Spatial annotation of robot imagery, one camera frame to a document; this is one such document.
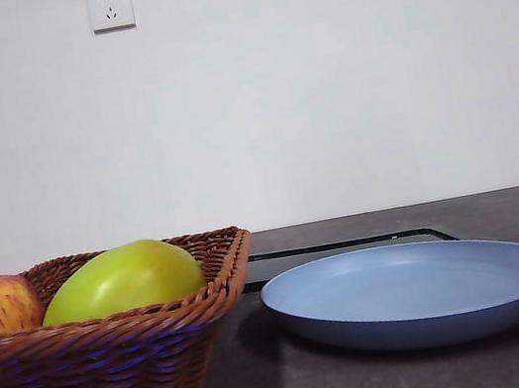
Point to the blue round plate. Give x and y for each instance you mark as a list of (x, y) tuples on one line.
[(407, 288)]

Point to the flat black tray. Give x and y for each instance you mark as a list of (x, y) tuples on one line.
[(273, 269)]

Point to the large green mango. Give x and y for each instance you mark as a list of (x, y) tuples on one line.
[(124, 283)]

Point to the brown wicker basket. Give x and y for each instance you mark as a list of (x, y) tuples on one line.
[(97, 383)]

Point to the white wall socket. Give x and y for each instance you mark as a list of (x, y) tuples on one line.
[(111, 9)]

